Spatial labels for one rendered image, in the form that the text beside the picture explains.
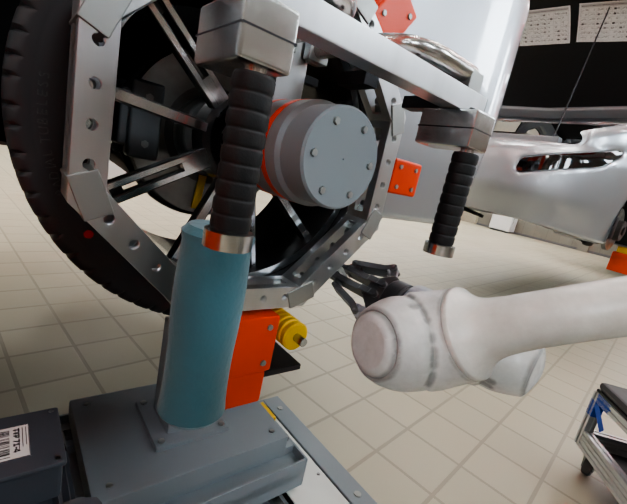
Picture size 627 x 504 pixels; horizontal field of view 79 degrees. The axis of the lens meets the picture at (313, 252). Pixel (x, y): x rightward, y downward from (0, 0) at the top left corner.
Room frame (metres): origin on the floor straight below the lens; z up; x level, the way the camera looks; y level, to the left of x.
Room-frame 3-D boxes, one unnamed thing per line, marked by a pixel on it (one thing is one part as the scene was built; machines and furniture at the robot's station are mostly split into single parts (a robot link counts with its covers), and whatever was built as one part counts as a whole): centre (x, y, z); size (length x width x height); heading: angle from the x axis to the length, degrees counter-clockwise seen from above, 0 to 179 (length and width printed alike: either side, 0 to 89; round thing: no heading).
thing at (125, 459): (0.75, 0.21, 0.32); 0.40 x 0.30 x 0.28; 131
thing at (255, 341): (0.65, 0.13, 0.48); 0.16 x 0.12 x 0.17; 41
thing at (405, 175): (0.83, -0.13, 0.85); 0.09 x 0.08 x 0.07; 131
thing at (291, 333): (0.77, 0.08, 0.51); 0.29 x 0.06 x 0.06; 41
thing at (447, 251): (0.55, -0.18, 0.83); 0.04 x 0.04 x 0.16
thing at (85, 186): (0.62, 0.10, 0.85); 0.54 x 0.07 x 0.54; 131
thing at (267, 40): (0.35, 0.10, 0.93); 0.09 x 0.05 x 0.05; 41
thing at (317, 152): (0.56, 0.06, 0.85); 0.21 x 0.14 x 0.14; 41
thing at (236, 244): (0.33, 0.08, 0.83); 0.04 x 0.04 x 0.16
